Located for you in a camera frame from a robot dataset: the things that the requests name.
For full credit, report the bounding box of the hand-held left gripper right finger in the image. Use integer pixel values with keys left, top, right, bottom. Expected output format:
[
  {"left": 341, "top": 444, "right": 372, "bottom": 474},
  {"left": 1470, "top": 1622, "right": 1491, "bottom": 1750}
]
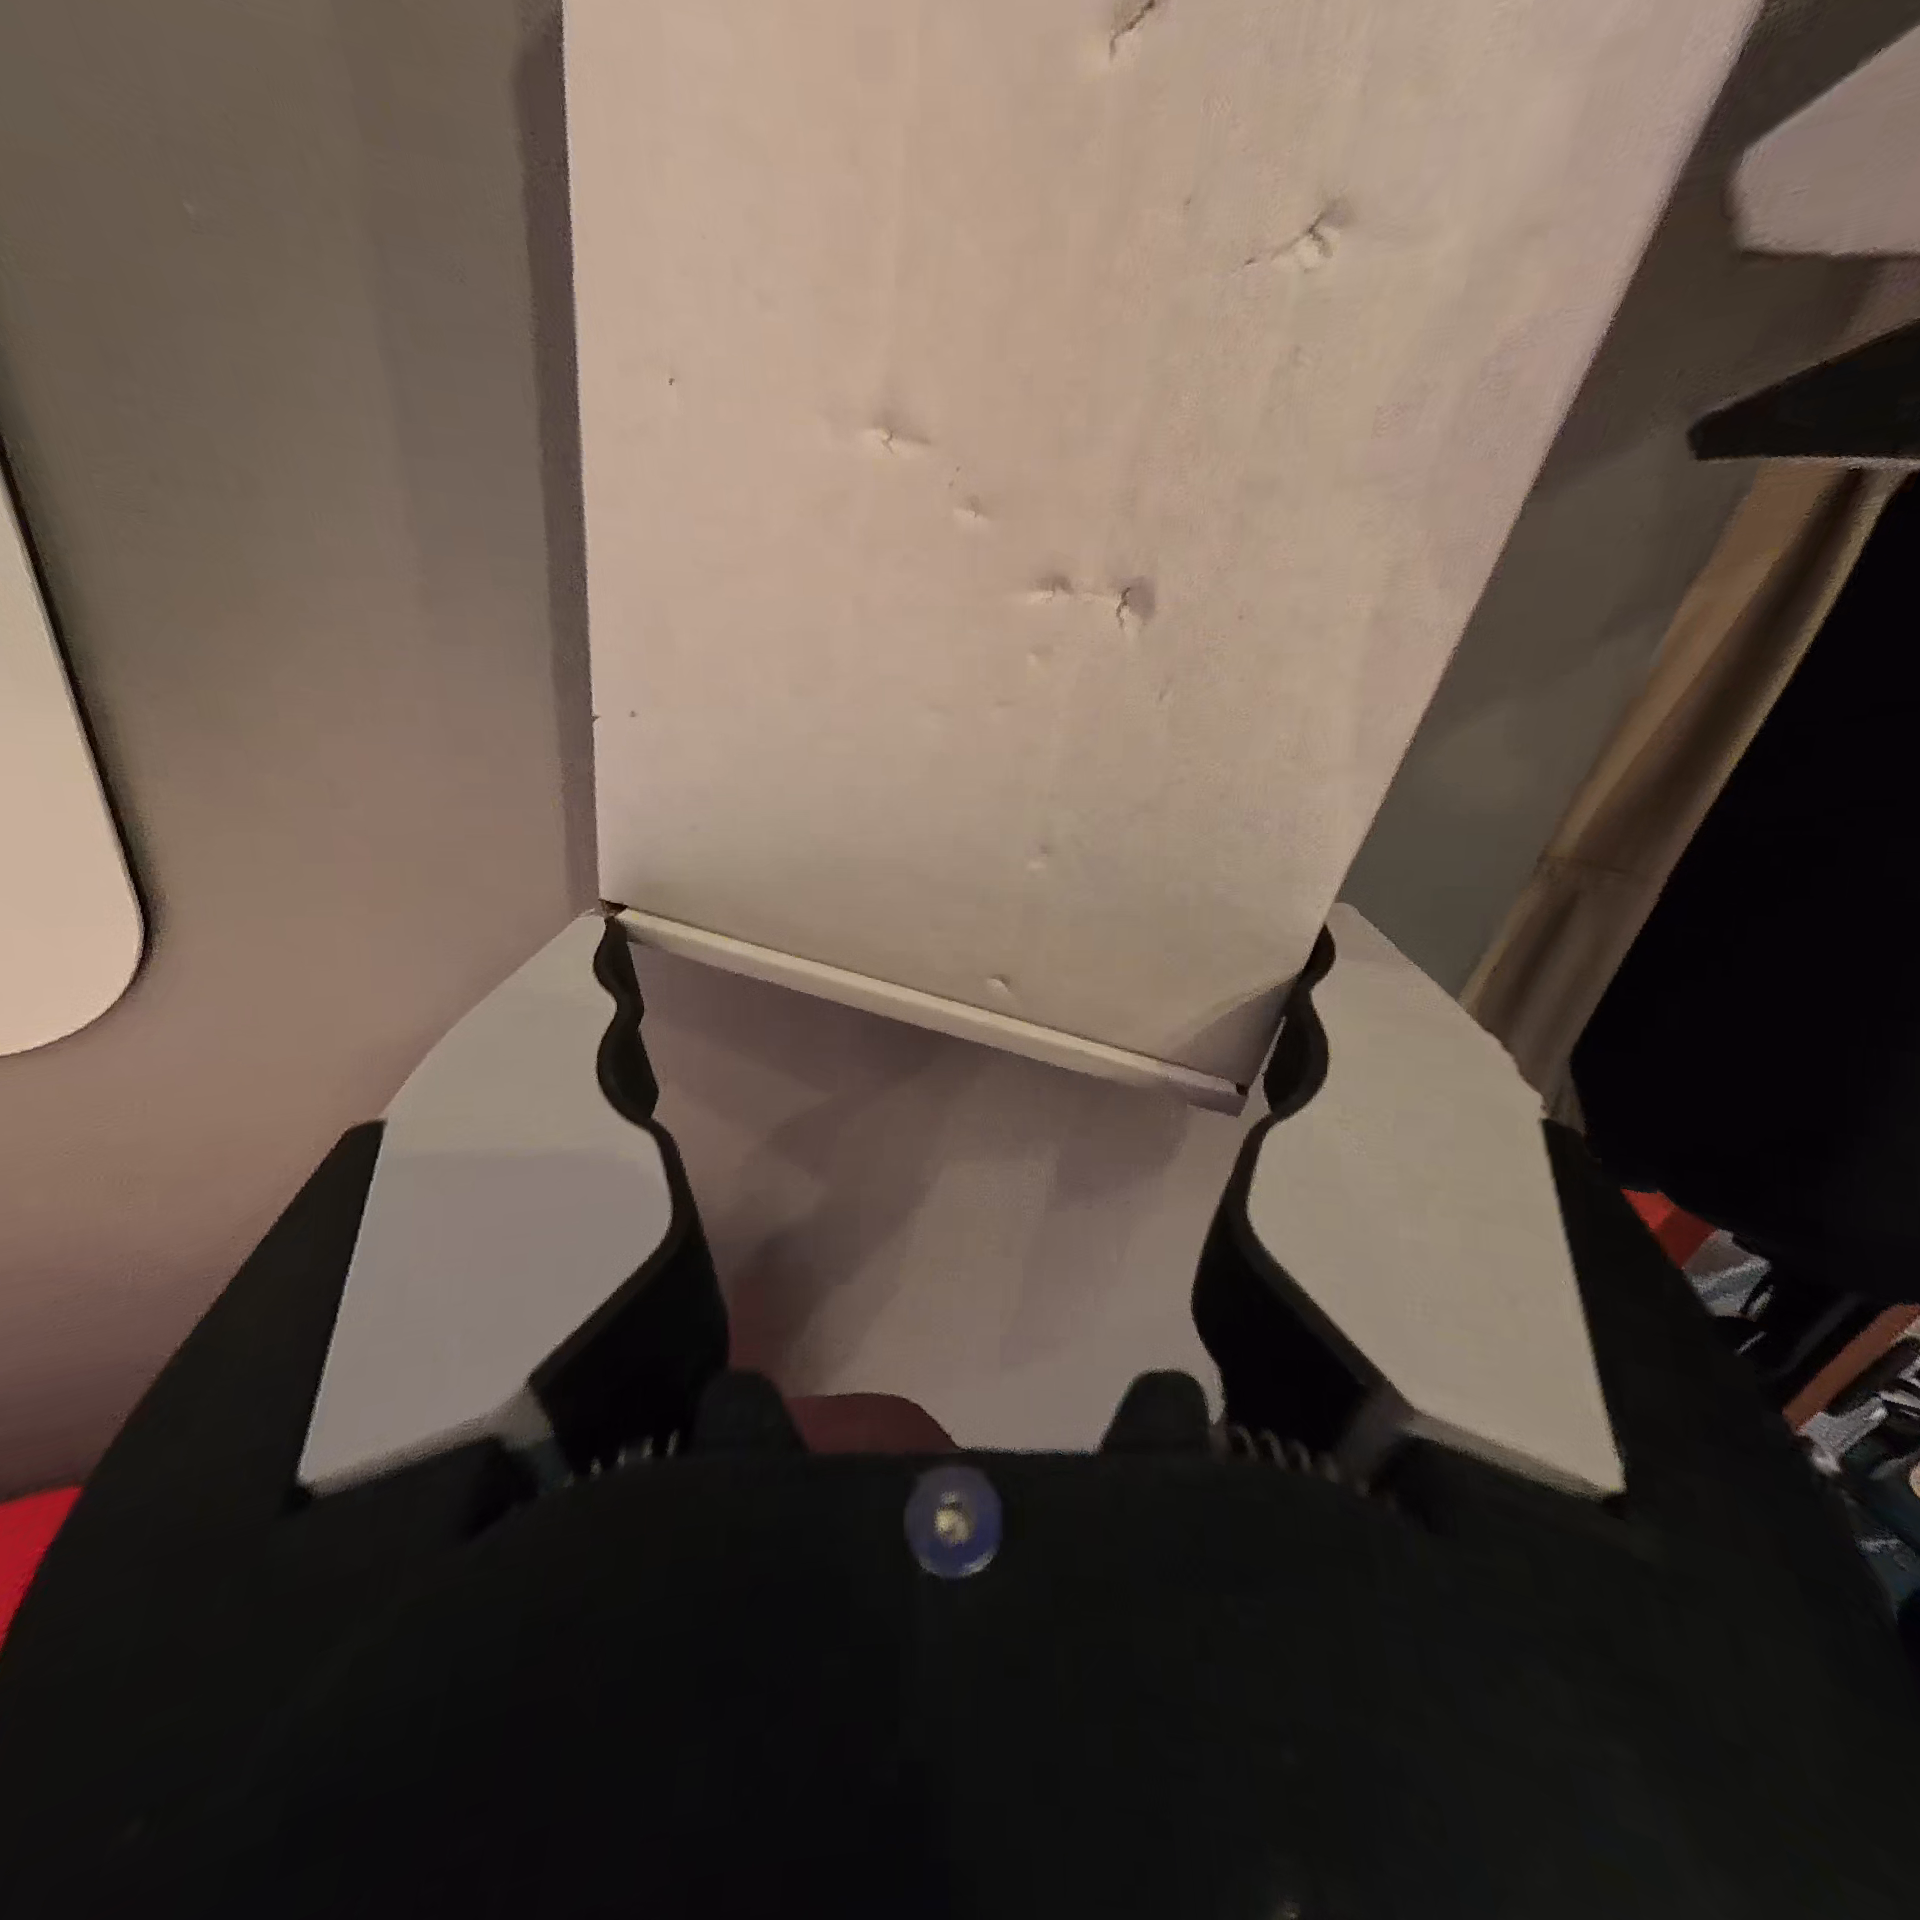
[{"left": 1188, "top": 901, "right": 1632, "bottom": 1501}]

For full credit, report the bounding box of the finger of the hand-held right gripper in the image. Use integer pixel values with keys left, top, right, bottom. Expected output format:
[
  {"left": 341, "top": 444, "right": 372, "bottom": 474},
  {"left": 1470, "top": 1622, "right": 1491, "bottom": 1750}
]
[{"left": 1725, "top": 84, "right": 1920, "bottom": 262}]

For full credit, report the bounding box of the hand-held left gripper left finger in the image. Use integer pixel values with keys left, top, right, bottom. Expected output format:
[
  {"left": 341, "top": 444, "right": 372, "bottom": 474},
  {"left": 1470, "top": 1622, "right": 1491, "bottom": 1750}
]
[{"left": 297, "top": 904, "right": 732, "bottom": 1495}]

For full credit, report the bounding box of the red cube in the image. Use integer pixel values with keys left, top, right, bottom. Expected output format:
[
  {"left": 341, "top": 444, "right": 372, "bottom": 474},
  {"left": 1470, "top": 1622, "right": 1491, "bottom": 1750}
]
[{"left": 788, "top": 1393, "right": 934, "bottom": 1454}]

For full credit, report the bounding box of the white cardboard box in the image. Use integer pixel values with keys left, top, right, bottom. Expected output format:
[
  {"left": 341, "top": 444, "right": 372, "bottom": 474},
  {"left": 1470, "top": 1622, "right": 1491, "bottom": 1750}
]
[{"left": 559, "top": 0, "right": 1767, "bottom": 1461}]

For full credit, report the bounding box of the cluttered colourful pile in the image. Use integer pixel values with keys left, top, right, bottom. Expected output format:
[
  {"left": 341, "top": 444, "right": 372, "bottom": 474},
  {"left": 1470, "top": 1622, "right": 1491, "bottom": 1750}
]
[{"left": 1623, "top": 1190, "right": 1920, "bottom": 1600}]

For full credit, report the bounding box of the white rounded panel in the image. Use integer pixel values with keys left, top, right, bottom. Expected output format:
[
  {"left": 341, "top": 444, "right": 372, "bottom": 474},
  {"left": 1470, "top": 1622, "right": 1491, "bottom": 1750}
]
[{"left": 0, "top": 435, "right": 148, "bottom": 1061}]

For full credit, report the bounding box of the beige wooden frame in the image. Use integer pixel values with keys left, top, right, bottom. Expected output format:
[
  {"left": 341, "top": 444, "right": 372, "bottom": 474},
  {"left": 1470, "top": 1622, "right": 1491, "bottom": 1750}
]
[{"left": 1458, "top": 462, "right": 1895, "bottom": 1119}]

